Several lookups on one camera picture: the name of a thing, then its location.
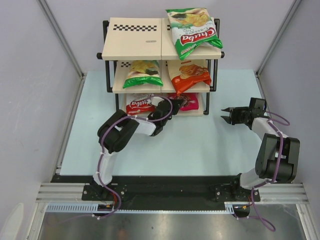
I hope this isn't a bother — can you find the pink Real chips bag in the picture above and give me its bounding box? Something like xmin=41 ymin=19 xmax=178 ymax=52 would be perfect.
xmin=167 ymin=93 xmax=199 ymax=111

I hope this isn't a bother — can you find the orange cassava chips bag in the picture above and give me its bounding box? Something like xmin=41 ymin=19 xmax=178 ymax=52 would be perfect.
xmin=167 ymin=59 xmax=212 ymax=96

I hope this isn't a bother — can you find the red Chuba chips bag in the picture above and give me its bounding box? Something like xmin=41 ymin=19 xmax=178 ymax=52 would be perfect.
xmin=125 ymin=93 xmax=155 ymax=115

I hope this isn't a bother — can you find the green Chuba chips bag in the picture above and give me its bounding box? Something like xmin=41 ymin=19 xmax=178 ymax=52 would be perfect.
xmin=166 ymin=7 xmax=223 ymax=60
xmin=122 ymin=60 xmax=164 ymax=89

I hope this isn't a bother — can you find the beige three-tier shelf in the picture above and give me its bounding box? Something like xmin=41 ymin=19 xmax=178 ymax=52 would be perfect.
xmin=96 ymin=17 xmax=226 ymax=118

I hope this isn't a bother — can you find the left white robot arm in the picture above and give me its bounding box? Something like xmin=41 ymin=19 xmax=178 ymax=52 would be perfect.
xmin=93 ymin=95 xmax=185 ymax=200

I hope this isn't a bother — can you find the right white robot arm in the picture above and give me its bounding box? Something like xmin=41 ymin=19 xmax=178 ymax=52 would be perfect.
xmin=222 ymin=97 xmax=300 ymax=201

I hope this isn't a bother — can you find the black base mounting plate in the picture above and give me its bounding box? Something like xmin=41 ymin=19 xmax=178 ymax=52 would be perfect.
xmin=51 ymin=175 xmax=261 ymax=210

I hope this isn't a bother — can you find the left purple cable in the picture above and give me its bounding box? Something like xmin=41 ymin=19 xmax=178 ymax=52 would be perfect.
xmin=96 ymin=95 xmax=174 ymax=221

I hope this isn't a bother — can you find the purple cable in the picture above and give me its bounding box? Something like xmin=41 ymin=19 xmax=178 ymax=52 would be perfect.
xmin=96 ymin=95 xmax=174 ymax=221
xmin=249 ymin=111 xmax=291 ymax=231

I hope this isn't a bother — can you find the aluminium rail frame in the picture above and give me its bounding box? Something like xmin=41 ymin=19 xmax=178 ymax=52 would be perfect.
xmin=28 ymin=183 xmax=320 ymax=240

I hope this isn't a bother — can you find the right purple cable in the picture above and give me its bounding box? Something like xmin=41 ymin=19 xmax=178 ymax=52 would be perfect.
xmin=249 ymin=111 xmax=291 ymax=231

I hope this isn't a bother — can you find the white slotted cable duct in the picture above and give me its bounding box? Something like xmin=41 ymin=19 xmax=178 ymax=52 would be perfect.
xmin=45 ymin=203 xmax=235 ymax=215

